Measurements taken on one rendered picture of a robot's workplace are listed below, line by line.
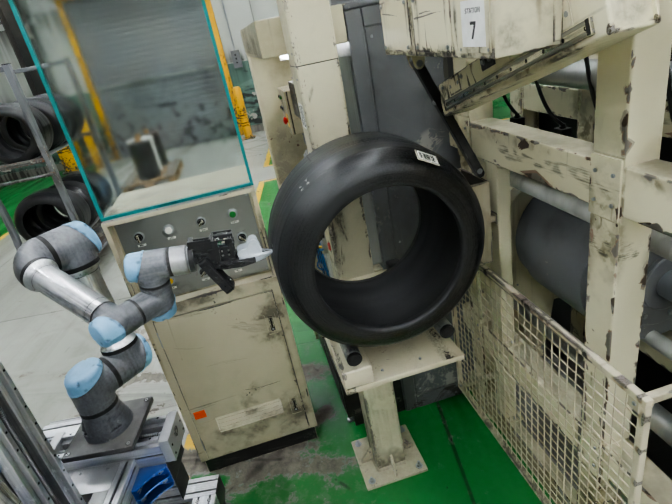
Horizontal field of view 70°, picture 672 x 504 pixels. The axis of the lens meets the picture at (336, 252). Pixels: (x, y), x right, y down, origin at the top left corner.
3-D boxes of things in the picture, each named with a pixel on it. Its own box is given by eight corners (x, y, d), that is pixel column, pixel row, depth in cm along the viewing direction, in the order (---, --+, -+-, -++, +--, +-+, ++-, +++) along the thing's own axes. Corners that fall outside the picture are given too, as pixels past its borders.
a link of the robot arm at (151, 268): (133, 275, 126) (124, 247, 122) (176, 268, 128) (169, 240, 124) (129, 292, 119) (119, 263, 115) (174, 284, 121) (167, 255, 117)
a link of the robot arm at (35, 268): (-15, 249, 129) (102, 325, 109) (26, 232, 136) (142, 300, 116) (-1, 283, 135) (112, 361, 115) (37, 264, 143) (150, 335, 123)
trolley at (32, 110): (83, 239, 569) (8, 68, 488) (137, 228, 572) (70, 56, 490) (35, 294, 449) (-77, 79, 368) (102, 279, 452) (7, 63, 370)
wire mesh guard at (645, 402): (458, 386, 202) (443, 236, 172) (461, 385, 202) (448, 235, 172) (620, 612, 121) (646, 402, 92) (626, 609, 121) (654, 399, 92)
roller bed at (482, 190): (431, 251, 185) (423, 177, 172) (466, 241, 187) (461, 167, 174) (454, 272, 167) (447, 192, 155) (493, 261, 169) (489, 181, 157)
